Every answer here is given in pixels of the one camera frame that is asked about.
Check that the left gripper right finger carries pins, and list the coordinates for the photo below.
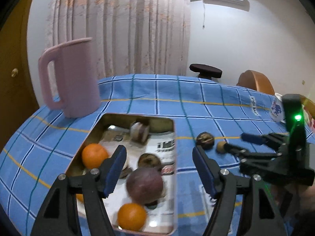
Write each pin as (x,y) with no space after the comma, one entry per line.
(259,213)

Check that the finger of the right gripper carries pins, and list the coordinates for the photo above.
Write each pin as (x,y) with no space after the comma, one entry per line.
(272,139)
(243,153)

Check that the purple round fruit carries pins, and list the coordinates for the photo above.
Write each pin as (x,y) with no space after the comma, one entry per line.
(145,185)

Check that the dark brown passion fruit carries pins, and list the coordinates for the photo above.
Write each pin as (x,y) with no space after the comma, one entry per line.
(150,160)

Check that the cut brown fruit half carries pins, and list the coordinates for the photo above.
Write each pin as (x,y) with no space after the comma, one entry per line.
(126,170)

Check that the white blue floral cup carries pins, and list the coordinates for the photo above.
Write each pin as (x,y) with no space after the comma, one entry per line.
(277,110)

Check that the blue plaid tablecloth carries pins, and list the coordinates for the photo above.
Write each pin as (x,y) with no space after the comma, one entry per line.
(43,146)

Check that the brown wooden chair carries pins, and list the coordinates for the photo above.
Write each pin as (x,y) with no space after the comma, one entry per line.
(256,81)

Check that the printed paper sheet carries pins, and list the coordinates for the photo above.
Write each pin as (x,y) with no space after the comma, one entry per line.
(143,201)

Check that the gold metal tin tray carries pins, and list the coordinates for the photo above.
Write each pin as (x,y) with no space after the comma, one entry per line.
(149,141)

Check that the dark round stool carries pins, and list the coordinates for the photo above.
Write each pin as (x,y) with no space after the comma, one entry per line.
(206,71)

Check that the brown wooden door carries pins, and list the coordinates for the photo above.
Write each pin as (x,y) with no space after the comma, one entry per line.
(18,100)

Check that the pink plastic pitcher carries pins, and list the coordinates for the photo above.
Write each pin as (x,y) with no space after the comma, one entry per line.
(76,78)

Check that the brass door knob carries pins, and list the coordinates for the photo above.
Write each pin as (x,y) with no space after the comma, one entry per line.
(14,72)

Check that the pink floral curtain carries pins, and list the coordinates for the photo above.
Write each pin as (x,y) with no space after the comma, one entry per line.
(128,36)

